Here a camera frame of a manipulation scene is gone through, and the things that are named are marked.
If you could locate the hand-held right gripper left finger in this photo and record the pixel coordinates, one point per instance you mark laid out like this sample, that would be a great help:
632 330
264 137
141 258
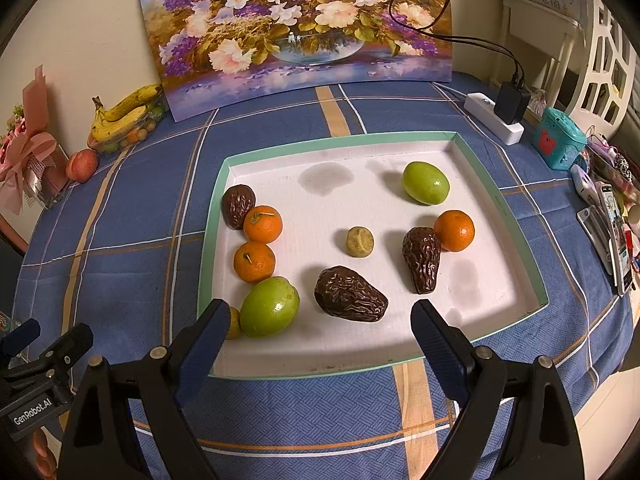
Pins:
205 345

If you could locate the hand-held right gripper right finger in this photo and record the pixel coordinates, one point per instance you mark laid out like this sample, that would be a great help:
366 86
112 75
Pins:
432 340

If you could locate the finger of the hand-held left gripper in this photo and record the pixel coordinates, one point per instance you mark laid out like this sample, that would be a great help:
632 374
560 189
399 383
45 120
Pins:
20 335
75 340

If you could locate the small yellow-brown fruit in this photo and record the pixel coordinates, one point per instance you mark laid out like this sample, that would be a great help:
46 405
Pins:
234 322
360 241

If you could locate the green jujube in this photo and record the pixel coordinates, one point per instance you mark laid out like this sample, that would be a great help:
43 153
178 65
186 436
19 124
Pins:
270 306
425 182

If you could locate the elongated brown wrinkled date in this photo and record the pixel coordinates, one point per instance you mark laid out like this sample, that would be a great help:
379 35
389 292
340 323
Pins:
422 265

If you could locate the large dark wrinkled date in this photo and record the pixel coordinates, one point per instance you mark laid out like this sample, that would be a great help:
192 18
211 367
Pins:
350 295

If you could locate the orange mandarin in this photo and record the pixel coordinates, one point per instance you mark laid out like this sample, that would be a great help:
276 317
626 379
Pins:
254 262
262 225
454 230

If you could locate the white tray with teal rim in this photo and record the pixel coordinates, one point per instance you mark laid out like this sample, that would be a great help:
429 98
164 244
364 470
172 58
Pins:
380 210

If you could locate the small reddish brown date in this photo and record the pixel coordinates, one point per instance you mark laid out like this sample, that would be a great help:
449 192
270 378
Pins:
238 206

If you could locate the person's left hand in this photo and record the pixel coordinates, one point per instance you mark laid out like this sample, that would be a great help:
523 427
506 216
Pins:
45 460

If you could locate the blue plaid tablecloth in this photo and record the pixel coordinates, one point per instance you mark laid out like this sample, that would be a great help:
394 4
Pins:
310 410

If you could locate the red peach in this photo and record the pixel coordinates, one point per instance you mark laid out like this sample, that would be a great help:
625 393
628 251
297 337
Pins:
82 165

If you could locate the pink bow gift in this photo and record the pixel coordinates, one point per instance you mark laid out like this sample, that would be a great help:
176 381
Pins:
27 155

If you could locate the bunch of bananas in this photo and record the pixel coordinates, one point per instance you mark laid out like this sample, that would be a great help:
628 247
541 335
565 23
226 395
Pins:
135 136

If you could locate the white thermometer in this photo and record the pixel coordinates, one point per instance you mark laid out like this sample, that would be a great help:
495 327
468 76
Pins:
582 185

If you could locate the yellow banana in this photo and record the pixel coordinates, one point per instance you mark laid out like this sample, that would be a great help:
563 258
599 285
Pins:
117 125
135 97

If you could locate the small white bottle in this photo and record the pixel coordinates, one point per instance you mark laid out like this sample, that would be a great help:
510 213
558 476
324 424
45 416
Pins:
634 222

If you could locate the teal toy box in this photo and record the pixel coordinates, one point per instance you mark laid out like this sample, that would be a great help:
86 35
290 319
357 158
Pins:
557 140

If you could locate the white power strip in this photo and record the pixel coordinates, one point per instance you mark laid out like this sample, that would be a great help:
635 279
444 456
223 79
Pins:
477 105

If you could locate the black power adapter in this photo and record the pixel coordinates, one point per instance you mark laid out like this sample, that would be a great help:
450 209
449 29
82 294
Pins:
511 102

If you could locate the flower painting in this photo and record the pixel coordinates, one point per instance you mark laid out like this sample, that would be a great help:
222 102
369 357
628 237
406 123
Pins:
300 20

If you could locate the white lattice panel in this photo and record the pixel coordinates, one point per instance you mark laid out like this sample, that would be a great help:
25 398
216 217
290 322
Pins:
607 45

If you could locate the white chair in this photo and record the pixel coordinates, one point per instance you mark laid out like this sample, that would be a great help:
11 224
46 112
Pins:
540 10

